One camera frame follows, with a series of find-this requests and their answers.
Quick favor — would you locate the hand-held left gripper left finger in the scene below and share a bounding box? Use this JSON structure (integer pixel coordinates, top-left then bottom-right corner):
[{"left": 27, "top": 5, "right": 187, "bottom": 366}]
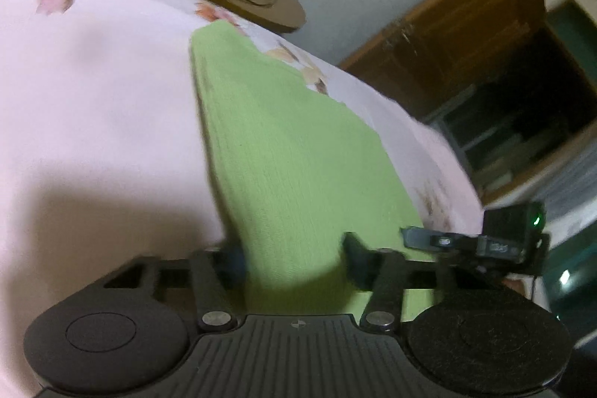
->
[{"left": 103, "top": 247, "right": 249, "bottom": 331}]

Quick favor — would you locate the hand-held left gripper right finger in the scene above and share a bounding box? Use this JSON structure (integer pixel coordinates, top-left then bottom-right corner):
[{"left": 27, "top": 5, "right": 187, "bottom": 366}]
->
[{"left": 343, "top": 232, "right": 496, "bottom": 331}]

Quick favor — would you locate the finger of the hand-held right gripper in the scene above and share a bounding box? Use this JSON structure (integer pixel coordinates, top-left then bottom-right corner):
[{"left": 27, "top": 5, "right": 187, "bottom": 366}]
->
[{"left": 400, "top": 226, "right": 483, "bottom": 263}]

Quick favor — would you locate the green ribbed garment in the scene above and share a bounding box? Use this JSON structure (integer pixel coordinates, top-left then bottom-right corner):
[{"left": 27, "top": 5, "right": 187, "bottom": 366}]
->
[{"left": 189, "top": 21, "right": 437, "bottom": 322}]

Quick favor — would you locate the pale striped curtain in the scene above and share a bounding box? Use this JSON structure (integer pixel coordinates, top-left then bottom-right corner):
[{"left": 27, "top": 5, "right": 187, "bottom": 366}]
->
[{"left": 532, "top": 137, "right": 597, "bottom": 240}]

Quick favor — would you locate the wooden cabinet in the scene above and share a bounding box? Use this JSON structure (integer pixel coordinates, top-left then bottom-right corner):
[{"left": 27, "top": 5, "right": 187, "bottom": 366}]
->
[{"left": 338, "top": 0, "right": 597, "bottom": 203}]

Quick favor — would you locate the pink floral bedsheet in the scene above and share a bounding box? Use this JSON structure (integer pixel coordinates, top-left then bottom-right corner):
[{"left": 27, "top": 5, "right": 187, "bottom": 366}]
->
[{"left": 0, "top": 0, "right": 486, "bottom": 398}]

